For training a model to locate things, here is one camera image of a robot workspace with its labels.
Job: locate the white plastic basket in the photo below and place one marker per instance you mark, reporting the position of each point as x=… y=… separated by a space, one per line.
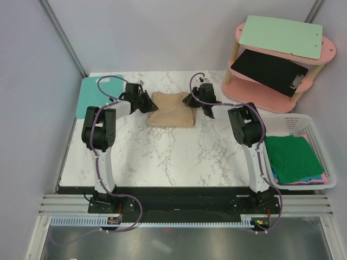
x=294 y=150

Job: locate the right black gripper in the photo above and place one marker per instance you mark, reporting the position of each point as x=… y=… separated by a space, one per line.
x=189 y=101

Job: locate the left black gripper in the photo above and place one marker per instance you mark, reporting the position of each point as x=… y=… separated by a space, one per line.
x=149 y=106

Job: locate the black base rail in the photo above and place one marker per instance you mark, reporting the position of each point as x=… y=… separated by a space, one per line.
x=185 y=204

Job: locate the pink t shirt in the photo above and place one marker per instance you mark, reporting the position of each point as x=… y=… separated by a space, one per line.
x=322 y=177

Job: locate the blue t shirt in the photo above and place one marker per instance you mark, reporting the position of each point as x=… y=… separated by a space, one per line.
x=317 y=179

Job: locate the black clipboard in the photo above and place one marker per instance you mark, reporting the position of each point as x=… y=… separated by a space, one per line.
x=277 y=73

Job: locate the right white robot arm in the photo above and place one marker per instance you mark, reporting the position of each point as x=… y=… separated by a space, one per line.
x=248 y=130

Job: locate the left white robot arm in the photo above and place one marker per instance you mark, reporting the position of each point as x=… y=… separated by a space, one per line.
x=99 y=134

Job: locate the white cable duct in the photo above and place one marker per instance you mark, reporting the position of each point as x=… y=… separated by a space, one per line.
x=109 y=222

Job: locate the teal cutting board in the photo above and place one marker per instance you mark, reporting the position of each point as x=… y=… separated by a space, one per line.
x=90 y=95

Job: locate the mint green board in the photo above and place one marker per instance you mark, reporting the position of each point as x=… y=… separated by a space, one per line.
x=284 y=36

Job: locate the beige t shirt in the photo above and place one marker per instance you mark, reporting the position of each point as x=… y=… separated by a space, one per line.
x=172 y=111

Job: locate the pink two-tier shelf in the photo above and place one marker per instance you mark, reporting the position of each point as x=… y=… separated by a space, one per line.
x=243 y=89

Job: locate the green t shirt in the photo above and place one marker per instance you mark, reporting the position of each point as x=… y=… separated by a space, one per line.
x=295 y=159

